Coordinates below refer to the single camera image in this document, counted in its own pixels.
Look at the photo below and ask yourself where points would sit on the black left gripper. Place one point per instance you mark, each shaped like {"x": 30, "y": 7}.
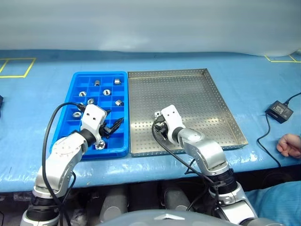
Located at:
{"x": 104, "y": 131}

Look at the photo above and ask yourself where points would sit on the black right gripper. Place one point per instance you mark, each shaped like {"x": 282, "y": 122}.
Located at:
{"x": 163, "y": 134}

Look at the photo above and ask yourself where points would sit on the metal nut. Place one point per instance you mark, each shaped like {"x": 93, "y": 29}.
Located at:
{"x": 157, "y": 114}

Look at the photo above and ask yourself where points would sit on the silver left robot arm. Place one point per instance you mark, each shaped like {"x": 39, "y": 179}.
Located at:
{"x": 63, "y": 150}

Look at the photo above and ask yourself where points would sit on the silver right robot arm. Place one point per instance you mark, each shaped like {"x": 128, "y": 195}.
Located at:
{"x": 202, "y": 146}

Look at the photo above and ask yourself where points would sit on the blue compartment tray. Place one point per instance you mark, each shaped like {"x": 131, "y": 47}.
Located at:
{"x": 114, "y": 146}

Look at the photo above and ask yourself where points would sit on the black power adapter box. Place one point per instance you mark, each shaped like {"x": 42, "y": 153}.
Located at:
{"x": 279, "y": 111}

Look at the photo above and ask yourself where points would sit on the person's bare hand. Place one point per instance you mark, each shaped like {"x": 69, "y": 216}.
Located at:
{"x": 290, "y": 146}

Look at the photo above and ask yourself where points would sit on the perforated metal tray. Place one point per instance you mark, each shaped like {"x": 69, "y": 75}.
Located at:
{"x": 188, "y": 99}

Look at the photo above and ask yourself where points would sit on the grey rounded shape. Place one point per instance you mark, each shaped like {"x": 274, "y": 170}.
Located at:
{"x": 114, "y": 202}
{"x": 176, "y": 200}

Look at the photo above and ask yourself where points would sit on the grey robot torso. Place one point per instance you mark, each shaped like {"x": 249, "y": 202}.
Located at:
{"x": 164, "y": 220}

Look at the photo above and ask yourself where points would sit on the person's light blue garment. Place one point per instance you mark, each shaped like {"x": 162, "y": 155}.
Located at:
{"x": 277, "y": 204}

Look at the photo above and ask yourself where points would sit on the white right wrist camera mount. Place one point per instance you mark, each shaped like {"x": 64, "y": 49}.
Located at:
{"x": 172, "y": 117}

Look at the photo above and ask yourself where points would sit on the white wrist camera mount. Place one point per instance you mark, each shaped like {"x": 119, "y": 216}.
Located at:
{"x": 172, "y": 117}
{"x": 92, "y": 117}

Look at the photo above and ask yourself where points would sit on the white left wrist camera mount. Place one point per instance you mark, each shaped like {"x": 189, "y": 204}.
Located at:
{"x": 92, "y": 117}

